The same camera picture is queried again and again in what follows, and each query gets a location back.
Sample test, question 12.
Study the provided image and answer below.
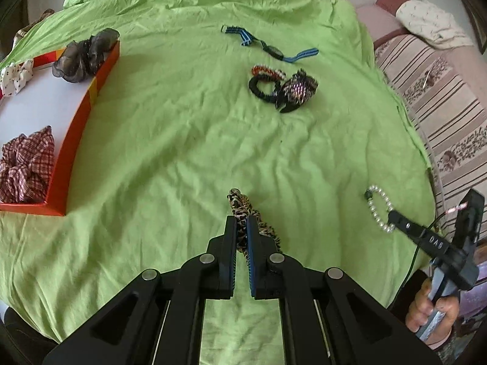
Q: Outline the red plaid scrunchie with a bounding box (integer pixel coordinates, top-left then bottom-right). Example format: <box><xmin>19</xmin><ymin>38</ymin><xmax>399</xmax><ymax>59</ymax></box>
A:
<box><xmin>0</xmin><ymin>125</ymin><xmax>56</xmax><ymax>204</ymax></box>

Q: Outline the pink pillow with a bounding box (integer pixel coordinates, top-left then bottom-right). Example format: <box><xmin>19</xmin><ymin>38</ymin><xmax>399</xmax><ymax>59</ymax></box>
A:
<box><xmin>356</xmin><ymin>0</ymin><xmax>412</xmax><ymax>46</ymax></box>

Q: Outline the red bead bracelet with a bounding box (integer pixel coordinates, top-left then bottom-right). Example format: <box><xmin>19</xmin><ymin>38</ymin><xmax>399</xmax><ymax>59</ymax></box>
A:
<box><xmin>251</xmin><ymin>64</ymin><xmax>287</xmax><ymax>81</ymax></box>

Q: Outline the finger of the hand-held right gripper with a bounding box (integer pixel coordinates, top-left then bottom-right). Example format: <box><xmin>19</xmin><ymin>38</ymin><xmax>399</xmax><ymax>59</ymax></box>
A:
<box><xmin>453</xmin><ymin>188</ymin><xmax>487</xmax><ymax>253</ymax></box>
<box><xmin>388</xmin><ymin>211</ymin><xmax>463</xmax><ymax>265</ymax></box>

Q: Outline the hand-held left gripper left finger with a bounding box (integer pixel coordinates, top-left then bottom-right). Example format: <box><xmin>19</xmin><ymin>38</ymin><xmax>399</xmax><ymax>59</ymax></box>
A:
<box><xmin>42</xmin><ymin>216</ymin><xmax>238</xmax><ymax>365</ymax></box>

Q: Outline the sequined black hair clip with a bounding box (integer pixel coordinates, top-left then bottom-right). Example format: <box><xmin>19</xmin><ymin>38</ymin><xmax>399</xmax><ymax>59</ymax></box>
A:
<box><xmin>275</xmin><ymin>68</ymin><xmax>318</xmax><ymax>114</ymax></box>

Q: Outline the black cable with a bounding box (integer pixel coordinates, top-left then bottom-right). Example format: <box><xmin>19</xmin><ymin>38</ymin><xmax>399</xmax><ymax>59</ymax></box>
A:
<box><xmin>396</xmin><ymin>213</ymin><xmax>447</xmax><ymax>305</ymax></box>

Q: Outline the black hair tie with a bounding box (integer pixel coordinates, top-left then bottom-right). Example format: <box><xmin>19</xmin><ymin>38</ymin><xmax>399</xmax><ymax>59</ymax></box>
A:
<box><xmin>249</xmin><ymin>76</ymin><xmax>284</xmax><ymax>105</ymax></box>

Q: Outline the blue striped watch strap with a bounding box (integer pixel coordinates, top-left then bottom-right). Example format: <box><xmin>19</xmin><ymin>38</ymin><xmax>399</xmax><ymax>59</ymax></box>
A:
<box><xmin>221</xmin><ymin>25</ymin><xmax>319</xmax><ymax>63</ymax></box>

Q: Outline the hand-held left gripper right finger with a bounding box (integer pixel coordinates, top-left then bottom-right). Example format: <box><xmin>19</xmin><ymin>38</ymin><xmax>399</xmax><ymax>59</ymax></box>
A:
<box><xmin>247</xmin><ymin>216</ymin><xmax>444</xmax><ymax>365</ymax></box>

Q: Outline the green bedsheet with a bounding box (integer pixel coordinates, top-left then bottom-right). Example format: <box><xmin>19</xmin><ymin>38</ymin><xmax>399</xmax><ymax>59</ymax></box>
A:
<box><xmin>0</xmin><ymin>0</ymin><xmax>438</xmax><ymax>365</ymax></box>

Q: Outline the pearl bracelet with green bead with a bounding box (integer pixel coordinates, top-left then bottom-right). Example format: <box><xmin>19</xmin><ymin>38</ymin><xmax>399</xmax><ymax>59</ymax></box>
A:
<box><xmin>365</xmin><ymin>185</ymin><xmax>396</xmax><ymax>233</ymax></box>

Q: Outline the person's clothing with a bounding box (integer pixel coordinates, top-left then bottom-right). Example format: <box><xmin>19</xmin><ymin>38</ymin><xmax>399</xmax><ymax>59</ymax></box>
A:
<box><xmin>437</xmin><ymin>285</ymin><xmax>487</xmax><ymax>352</ymax></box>

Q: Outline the white dotted scrunchie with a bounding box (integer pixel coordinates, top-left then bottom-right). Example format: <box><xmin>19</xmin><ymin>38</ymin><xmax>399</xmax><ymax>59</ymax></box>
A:
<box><xmin>0</xmin><ymin>59</ymin><xmax>35</xmax><ymax>97</ymax></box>

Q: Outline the leopard print scrunchie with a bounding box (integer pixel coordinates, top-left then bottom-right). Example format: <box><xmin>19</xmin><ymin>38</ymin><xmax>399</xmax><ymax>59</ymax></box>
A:
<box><xmin>227</xmin><ymin>188</ymin><xmax>282</xmax><ymax>274</ymax></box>

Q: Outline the striped floral mattress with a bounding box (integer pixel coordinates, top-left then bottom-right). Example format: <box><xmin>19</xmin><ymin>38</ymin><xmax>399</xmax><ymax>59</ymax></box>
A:
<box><xmin>375</xmin><ymin>34</ymin><xmax>487</xmax><ymax>236</ymax></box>

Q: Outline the person's right hand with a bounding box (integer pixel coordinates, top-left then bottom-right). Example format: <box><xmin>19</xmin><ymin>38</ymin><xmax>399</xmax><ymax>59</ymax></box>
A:
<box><xmin>405</xmin><ymin>277</ymin><xmax>462</xmax><ymax>347</ymax></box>

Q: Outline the red cardboard tray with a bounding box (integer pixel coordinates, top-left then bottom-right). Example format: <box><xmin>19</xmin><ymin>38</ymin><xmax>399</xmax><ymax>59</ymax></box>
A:
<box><xmin>0</xmin><ymin>40</ymin><xmax>121</xmax><ymax>217</ymax></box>

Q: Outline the white patterned pillow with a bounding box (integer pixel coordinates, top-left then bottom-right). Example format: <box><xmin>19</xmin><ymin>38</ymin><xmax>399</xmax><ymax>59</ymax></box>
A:
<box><xmin>396</xmin><ymin>0</ymin><xmax>474</xmax><ymax>49</ymax></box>

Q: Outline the black organza scrunchie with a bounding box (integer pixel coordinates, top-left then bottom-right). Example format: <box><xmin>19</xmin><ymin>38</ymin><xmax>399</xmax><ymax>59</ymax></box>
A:
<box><xmin>52</xmin><ymin>28</ymin><xmax>119</xmax><ymax>83</ymax></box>

